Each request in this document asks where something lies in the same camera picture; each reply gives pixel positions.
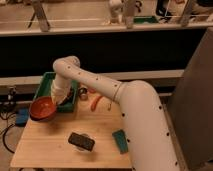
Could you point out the orange bowl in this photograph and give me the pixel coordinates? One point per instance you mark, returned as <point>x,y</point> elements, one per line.
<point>42,108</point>

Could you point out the purple bowl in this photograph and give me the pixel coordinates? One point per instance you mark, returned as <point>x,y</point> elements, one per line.
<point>50,118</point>

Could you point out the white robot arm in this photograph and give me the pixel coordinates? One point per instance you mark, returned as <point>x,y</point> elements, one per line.
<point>146,128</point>

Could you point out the green plastic tray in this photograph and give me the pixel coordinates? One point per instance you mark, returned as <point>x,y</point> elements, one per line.
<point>44,89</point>

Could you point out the distant green tray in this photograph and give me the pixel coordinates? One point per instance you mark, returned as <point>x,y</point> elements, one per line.
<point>145,19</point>

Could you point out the orange ball fruit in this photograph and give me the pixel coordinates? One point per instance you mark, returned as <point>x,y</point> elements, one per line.
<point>91,90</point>

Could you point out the toy carrot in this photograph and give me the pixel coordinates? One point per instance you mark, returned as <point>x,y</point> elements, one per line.
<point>95,102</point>

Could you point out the teal sponge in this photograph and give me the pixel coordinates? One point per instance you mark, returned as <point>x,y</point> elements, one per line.
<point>120,139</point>

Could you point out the black sponge block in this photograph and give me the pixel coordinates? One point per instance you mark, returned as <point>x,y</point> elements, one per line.
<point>72,138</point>

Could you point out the blue box on floor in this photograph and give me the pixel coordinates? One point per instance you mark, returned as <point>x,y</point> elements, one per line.
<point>22,117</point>

